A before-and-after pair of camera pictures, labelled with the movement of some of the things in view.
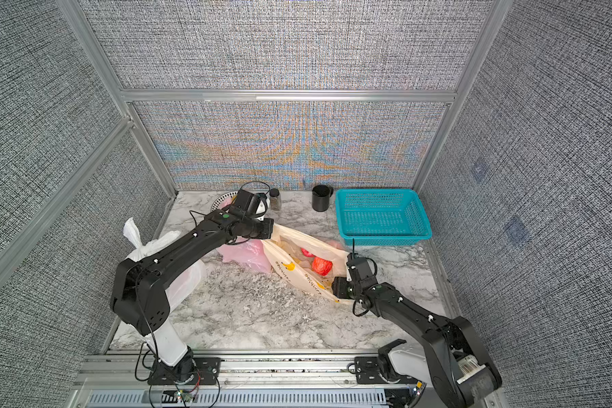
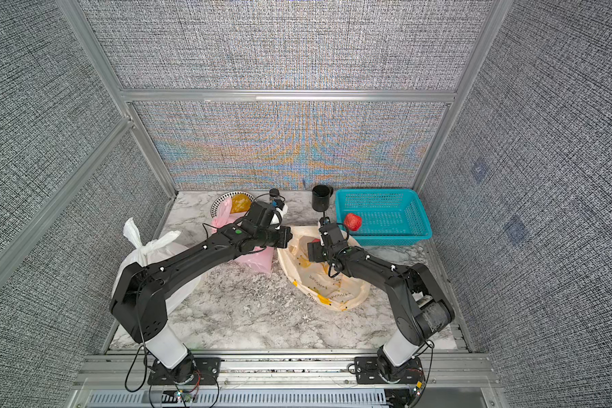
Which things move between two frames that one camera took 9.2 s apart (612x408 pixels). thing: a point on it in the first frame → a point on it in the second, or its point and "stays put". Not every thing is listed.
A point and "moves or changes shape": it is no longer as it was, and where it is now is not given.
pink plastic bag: x=246 y=252 stays put
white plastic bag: x=186 y=286 stays put
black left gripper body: x=257 y=229 → x=278 y=238
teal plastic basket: x=382 y=217 stays put
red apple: x=321 y=266 → x=353 y=222
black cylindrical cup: x=320 y=195 stays put
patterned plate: x=226 y=195 stays put
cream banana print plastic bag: x=284 y=250 moves or changes shape
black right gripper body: x=347 y=289 → x=320 y=252
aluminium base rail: x=120 y=379 stays put
